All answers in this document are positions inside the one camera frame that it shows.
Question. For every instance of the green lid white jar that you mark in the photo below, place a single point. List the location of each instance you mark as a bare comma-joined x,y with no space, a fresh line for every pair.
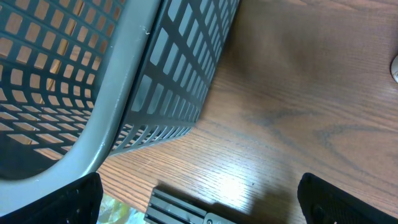
394,69

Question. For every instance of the grey plastic mesh basket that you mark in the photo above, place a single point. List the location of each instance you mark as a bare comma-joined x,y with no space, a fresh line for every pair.
82,80

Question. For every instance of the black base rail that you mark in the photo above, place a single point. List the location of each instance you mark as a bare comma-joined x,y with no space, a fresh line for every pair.
166,208

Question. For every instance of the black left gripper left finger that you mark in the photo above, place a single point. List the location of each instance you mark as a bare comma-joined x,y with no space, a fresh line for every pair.
77,202

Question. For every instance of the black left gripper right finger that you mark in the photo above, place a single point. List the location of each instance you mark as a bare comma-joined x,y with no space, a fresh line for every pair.
322,202

